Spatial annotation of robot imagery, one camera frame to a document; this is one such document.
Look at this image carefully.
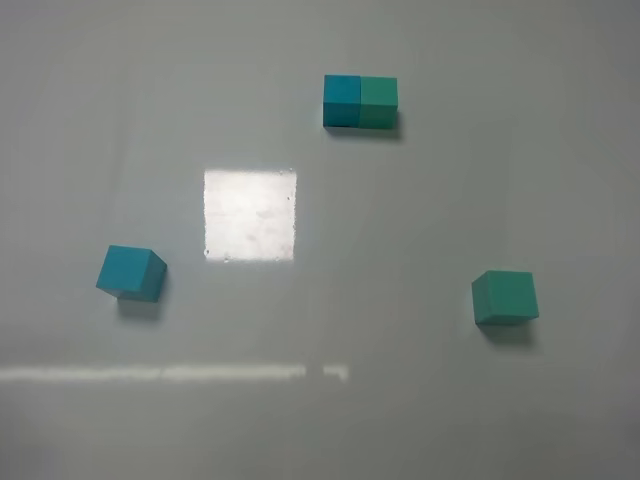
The blue template cube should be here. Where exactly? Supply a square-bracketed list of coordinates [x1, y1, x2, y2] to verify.
[323, 74, 361, 128]

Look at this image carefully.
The green template cube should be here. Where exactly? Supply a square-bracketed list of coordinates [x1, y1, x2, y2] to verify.
[359, 76, 398, 130]

